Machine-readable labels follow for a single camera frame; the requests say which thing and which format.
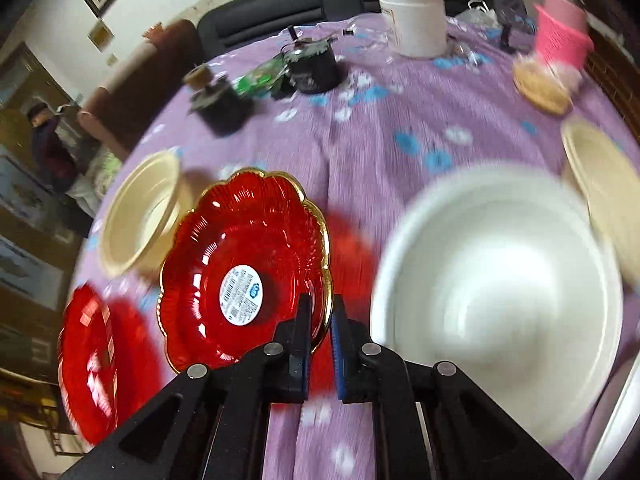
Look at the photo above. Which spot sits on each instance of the black leather sofa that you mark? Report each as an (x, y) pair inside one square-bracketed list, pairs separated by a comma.
[(280, 5)]

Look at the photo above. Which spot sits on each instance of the tan round dish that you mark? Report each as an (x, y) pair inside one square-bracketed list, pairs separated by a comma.
[(540, 87)]

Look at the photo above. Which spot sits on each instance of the large white bowl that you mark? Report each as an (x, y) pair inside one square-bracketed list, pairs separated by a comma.
[(500, 285)]

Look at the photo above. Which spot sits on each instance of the red gold-rimmed plate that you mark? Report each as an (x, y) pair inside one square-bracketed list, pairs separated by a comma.
[(95, 360)]

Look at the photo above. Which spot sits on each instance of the pink cup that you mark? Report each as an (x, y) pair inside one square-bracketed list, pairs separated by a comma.
[(560, 35)]

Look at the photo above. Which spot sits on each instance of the green packet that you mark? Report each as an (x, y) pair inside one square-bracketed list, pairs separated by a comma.
[(260, 77)]

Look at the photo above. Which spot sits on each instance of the white plastic bag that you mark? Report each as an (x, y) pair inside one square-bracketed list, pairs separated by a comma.
[(480, 12)]

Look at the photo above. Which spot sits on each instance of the dark plastic bag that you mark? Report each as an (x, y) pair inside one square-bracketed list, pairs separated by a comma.
[(510, 5)]

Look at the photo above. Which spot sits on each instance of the white plastic tub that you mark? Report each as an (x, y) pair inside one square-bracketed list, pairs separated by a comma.
[(415, 20)]

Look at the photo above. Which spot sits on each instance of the cream plastic bowl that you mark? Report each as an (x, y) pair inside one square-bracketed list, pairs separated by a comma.
[(130, 220)]

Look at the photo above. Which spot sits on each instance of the floral blanket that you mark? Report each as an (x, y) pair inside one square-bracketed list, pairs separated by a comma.
[(97, 175)]

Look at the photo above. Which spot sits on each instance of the red plate with white sticker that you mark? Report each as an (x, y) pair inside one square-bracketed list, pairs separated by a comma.
[(240, 230)]

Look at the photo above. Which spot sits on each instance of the black jar with brown lid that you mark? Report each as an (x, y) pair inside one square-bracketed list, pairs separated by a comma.
[(222, 110)]

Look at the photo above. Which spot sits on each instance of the cream plate at right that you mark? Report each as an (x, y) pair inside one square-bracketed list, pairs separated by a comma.
[(605, 180)]

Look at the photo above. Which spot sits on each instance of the purple floral tablecloth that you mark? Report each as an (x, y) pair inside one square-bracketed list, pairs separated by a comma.
[(350, 150)]

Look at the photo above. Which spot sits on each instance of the black round container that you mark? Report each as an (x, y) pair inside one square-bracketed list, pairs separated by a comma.
[(315, 70)]

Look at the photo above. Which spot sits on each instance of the small framed wall certificate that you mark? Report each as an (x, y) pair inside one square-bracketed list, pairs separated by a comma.
[(100, 34)]

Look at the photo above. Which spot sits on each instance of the wooden cabinet with glass doors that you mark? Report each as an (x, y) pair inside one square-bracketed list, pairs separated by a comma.
[(20, 200)]

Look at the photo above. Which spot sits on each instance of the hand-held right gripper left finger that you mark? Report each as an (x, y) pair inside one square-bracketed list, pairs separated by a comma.
[(301, 345)]

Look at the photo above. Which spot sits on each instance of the brown sofa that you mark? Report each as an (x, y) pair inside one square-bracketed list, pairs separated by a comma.
[(170, 55)]

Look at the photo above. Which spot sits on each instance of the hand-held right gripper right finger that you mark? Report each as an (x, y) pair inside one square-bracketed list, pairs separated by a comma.
[(340, 350)]

